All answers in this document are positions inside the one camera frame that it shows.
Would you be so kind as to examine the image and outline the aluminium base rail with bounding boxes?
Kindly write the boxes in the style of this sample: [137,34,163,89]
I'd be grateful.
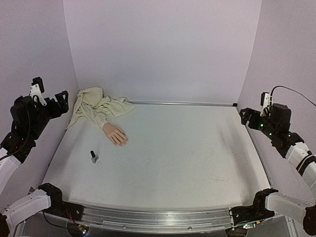
[24,186,292,230]

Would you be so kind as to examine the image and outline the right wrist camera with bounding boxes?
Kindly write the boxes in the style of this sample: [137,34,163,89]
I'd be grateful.
[260,92,273,117]

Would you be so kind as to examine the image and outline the right black camera cable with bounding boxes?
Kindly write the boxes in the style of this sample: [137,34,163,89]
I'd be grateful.
[270,85,316,107]

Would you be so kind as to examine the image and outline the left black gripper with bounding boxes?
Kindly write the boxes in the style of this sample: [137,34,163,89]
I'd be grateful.
[30,91,70,139]

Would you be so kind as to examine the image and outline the mannequin hand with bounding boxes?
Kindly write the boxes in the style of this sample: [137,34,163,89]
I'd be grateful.
[102,123,128,146]

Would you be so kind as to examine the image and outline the cream cloth sleeve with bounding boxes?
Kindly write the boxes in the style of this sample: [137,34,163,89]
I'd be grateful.
[67,87,135,129]

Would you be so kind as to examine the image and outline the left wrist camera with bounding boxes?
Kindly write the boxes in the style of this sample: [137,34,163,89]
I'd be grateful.
[29,77,47,106]

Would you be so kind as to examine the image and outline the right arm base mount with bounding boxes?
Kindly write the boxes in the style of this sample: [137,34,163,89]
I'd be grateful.
[229,197,275,227]

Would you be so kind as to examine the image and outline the clear nail polish bottle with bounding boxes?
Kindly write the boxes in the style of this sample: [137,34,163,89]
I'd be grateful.
[91,155,99,163]

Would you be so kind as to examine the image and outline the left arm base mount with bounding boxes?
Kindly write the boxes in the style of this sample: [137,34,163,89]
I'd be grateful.
[43,194,84,221]

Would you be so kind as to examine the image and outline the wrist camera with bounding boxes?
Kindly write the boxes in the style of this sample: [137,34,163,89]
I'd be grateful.
[260,92,273,117]
[29,77,47,106]

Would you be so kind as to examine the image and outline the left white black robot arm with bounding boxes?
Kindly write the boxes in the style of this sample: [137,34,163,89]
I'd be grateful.
[0,91,69,237]

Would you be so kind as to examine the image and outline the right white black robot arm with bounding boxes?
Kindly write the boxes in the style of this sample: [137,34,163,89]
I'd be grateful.
[231,103,316,236]

